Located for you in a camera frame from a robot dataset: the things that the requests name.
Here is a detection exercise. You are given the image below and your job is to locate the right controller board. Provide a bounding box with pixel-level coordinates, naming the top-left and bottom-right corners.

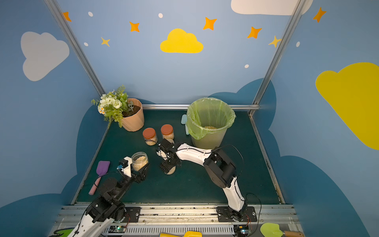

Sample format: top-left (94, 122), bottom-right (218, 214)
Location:
top-left (233, 225), bottom-right (251, 237)

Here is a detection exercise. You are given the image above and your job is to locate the red lid oatmeal jar right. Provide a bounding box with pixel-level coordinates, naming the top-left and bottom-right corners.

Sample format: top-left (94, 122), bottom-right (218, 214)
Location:
top-left (161, 124), bottom-right (175, 140)

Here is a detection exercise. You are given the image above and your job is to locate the purple pink toy spatula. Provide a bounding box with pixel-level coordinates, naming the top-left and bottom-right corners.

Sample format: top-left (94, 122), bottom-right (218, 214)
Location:
top-left (88, 161), bottom-right (111, 196)

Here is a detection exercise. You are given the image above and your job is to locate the red lid oatmeal jar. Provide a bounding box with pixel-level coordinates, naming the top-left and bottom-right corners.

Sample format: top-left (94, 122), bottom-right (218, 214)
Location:
top-left (143, 127), bottom-right (158, 146)
top-left (161, 124), bottom-right (175, 140)

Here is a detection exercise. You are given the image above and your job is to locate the clear oatmeal jar front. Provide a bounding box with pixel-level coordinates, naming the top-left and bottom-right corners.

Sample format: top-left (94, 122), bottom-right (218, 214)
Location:
top-left (132, 152), bottom-right (149, 171)

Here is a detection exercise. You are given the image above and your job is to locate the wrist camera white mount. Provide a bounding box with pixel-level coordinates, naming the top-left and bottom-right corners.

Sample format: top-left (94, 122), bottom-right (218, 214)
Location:
top-left (157, 150), bottom-right (167, 160)
top-left (117, 157), bottom-right (132, 178)

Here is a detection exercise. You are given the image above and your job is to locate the light blue toy spatula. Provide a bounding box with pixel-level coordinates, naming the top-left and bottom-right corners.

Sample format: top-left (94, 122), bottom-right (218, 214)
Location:
top-left (181, 114), bottom-right (189, 135)

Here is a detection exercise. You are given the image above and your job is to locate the left controller board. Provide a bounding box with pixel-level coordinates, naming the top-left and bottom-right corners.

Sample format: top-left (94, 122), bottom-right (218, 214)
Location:
top-left (108, 226), bottom-right (126, 234)

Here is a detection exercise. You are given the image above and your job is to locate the aluminium front rail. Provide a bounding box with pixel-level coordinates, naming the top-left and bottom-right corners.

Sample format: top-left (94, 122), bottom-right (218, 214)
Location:
top-left (49, 202), bottom-right (304, 237)

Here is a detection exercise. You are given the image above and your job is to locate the green toy spatula wooden handle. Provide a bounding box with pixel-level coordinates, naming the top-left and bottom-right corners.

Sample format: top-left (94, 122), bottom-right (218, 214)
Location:
top-left (260, 223), bottom-right (305, 237)

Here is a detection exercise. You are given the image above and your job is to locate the mesh bin green bag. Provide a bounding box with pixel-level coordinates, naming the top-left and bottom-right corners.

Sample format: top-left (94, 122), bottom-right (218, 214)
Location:
top-left (187, 97), bottom-right (236, 149)

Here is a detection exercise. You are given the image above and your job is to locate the white flowers green plant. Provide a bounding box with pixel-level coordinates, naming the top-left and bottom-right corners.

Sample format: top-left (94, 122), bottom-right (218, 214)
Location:
top-left (91, 85), bottom-right (134, 127)

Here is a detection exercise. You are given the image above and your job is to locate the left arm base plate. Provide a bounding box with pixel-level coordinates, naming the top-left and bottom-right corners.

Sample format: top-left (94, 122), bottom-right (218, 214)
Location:
top-left (119, 206), bottom-right (141, 223)

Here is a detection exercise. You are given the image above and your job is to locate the green toy tool left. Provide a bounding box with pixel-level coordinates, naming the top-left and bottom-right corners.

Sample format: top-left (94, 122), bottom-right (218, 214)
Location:
top-left (48, 228), bottom-right (73, 237)

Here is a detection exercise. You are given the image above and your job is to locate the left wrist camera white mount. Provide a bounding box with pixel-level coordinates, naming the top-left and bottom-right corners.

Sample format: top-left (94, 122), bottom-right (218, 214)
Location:
top-left (117, 157), bottom-right (132, 178)

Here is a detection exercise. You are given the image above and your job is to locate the terracotta flower pot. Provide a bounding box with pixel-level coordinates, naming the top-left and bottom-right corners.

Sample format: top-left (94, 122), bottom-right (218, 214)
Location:
top-left (121, 98), bottom-right (145, 132)

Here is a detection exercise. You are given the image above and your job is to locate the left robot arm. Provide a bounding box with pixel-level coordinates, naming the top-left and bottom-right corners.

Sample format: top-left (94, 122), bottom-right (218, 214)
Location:
top-left (69, 164), bottom-right (150, 237)

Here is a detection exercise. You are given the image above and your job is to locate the controller board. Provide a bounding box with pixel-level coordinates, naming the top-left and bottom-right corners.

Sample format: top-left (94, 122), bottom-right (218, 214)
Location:
top-left (108, 226), bottom-right (126, 234)
top-left (233, 225), bottom-right (251, 237)

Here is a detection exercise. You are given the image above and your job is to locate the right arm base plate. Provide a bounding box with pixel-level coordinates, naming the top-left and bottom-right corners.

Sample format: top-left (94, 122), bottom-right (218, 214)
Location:
top-left (216, 206), bottom-right (258, 222)

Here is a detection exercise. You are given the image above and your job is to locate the beige jar lid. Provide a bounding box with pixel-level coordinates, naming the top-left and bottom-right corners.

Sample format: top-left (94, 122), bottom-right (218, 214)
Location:
top-left (166, 166), bottom-right (176, 175)

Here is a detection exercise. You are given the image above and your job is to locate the yellow toy scoop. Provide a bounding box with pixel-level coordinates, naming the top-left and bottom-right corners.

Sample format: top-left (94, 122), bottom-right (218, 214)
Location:
top-left (159, 231), bottom-right (202, 237)

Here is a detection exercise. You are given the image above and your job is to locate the red lid oatmeal jar left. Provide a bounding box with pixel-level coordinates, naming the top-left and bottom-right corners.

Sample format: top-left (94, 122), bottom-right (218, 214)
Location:
top-left (143, 127), bottom-right (158, 146)

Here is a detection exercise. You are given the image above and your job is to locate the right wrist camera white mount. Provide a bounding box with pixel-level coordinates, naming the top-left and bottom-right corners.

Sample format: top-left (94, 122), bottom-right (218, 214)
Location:
top-left (157, 150), bottom-right (167, 160)

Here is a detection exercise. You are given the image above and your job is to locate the beige lid oatmeal jar rear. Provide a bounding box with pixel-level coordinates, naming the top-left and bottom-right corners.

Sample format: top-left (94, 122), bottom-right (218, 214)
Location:
top-left (166, 138), bottom-right (175, 144)

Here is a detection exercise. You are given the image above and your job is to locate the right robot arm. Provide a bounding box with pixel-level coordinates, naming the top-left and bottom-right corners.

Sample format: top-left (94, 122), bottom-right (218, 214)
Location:
top-left (157, 139), bottom-right (247, 222)

